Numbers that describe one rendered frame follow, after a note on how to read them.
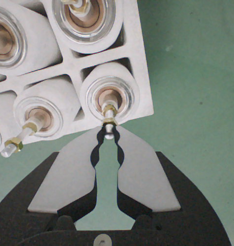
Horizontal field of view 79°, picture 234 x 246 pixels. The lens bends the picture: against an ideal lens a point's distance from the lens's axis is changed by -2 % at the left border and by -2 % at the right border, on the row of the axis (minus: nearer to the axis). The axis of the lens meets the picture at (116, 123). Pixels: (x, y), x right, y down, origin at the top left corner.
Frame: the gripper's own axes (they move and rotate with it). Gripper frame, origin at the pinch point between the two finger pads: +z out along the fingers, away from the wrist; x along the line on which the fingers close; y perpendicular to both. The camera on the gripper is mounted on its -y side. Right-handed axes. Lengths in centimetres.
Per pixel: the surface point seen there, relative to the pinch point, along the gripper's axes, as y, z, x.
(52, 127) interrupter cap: 5.4, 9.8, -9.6
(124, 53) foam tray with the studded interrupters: -5.5, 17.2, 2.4
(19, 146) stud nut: 3.9, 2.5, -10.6
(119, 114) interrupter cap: 3.0, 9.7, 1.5
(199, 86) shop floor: 4.4, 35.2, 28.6
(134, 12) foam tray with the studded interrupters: -11.7, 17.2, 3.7
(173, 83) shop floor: 3.4, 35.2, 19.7
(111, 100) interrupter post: -0.1, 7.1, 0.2
